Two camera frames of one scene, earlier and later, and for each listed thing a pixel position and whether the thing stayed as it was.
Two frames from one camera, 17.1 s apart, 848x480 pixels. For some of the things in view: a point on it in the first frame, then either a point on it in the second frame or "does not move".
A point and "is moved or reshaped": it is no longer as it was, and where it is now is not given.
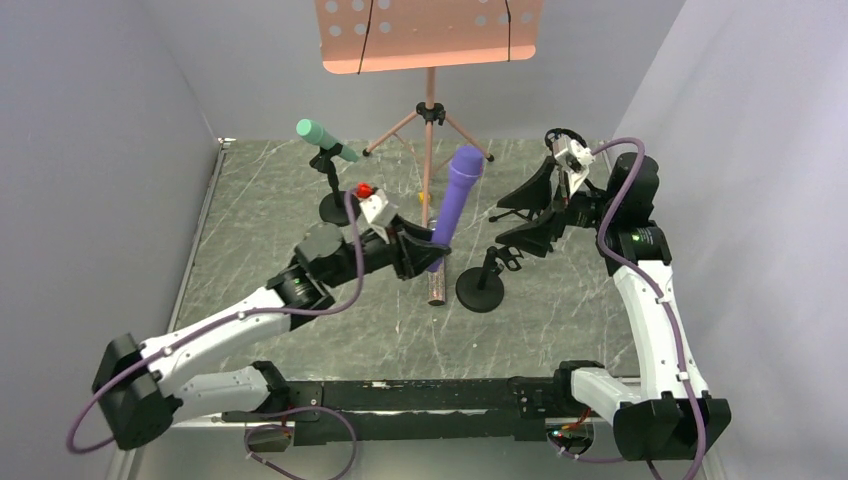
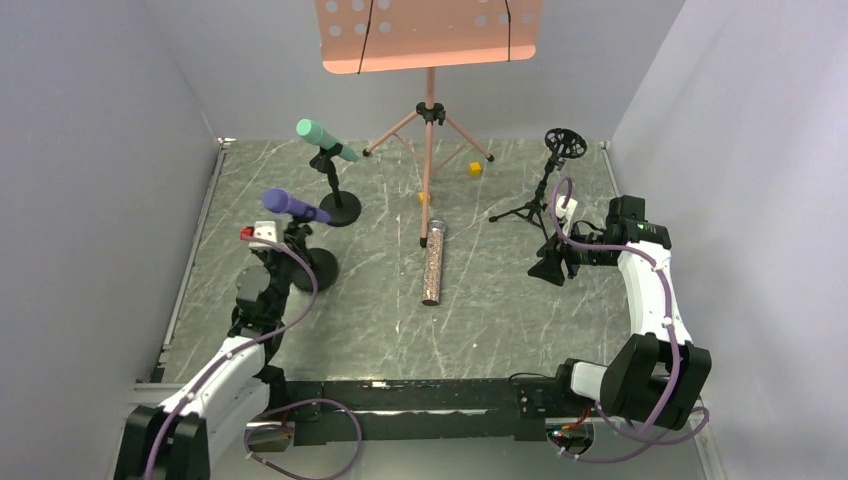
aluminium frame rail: x=198 y=230 does not move
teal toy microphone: x=311 y=132 does not move
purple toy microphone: x=466 y=164 -> x=278 y=200
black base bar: x=325 y=412 does not move
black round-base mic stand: x=333 y=206 does not move
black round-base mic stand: x=480 y=289 is moved or reshaped
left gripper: x=409 y=253 -> x=291 y=234
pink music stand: x=390 y=35 does not move
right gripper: x=557 y=206 -> x=568 y=255
